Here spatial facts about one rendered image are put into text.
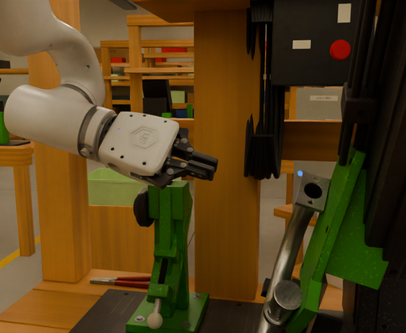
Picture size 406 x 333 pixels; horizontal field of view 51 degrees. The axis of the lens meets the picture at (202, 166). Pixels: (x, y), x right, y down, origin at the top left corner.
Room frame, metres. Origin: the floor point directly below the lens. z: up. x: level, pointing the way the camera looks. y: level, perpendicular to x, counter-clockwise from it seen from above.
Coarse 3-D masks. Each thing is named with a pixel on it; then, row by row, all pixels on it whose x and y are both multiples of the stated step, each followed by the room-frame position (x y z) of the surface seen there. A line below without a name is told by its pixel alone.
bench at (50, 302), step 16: (96, 272) 1.03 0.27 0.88; (112, 272) 1.03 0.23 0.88; (128, 272) 1.03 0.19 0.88; (48, 288) 0.94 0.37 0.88; (64, 288) 0.94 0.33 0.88; (80, 288) 0.94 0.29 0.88; (96, 288) 0.94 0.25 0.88; (112, 288) 0.94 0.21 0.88; (128, 288) 0.94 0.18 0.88; (144, 288) 0.94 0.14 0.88; (192, 288) 0.94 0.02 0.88; (16, 304) 0.86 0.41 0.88; (32, 304) 0.86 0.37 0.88; (48, 304) 0.86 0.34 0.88; (64, 304) 0.86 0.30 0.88; (80, 304) 0.86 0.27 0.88; (336, 304) 0.86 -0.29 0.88; (0, 320) 0.80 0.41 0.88; (16, 320) 0.79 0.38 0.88; (32, 320) 0.79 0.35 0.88; (48, 320) 0.79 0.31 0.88; (64, 320) 0.79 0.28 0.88
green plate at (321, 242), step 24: (336, 168) 0.58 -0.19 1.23; (360, 168) 0.48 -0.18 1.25; (336, 192) 0.52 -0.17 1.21; (360, 192) 0.49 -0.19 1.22; (336, 216) 0.49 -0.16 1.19; (360, 216) 0.49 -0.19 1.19; (312, 240) 0.58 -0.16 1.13; (336, 240) 0.50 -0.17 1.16; (360, 240) 0.49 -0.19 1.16; (312, 264) 0.52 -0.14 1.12; (336, 264) 0.50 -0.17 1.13; (360, 264) 0.49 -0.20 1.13; (384, 264) 0.49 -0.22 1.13
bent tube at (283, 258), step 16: (304, 176) 0.59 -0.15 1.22; (320, 176) 0.59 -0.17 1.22; (304, 192) 0.58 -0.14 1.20; (320, 192) 0.59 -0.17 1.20; (304, 208) 0.59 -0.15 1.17; (320, 208) 0.56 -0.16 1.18; (288, 224) 0.64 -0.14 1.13; (304, 224) 0.62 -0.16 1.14; (288, 240) 0.64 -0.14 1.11; (288, 256) 0.64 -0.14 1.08; (288, 272) 0.62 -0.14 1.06; (272, 288) 0.61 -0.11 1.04
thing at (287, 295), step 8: (280, 288) 0.50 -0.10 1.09; (288, 288) 0.50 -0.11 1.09; (296, 288) 0.51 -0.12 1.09; (280, 296) 0.50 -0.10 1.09; (288, 296) 0.50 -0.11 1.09; (296, 296) 0.50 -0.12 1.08; (272, 304) 0.51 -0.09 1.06; (280, 304) 0.49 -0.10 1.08; (288, 304) 0.49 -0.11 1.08; (296, 304) 0.49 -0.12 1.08; (264, 312) 0.54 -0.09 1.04; (272, 312) 0.52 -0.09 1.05; (280, 312) 0.51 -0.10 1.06; (288, 312) 0.50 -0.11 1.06; (272, 320) 0.53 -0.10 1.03; (280, 320) 0.52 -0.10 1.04; (288, 320) 0.53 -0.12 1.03
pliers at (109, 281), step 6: (138, 276) 0.98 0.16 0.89; (144, 276) 0.98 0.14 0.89; (150, 276) 0.98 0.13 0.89; (90, 282) 0.96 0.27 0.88; (96, 282) 0.96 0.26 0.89; (102, 282) 0.96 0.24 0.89; (108, 282) 0.95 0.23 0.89; (114, 282) 0.95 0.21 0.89; (120, 282) 0.95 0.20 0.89; (126, 282) 0.94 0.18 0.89; (132, 282) 0.94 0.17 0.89; (138, 282) 0.94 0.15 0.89; (144, 282) 0.95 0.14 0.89
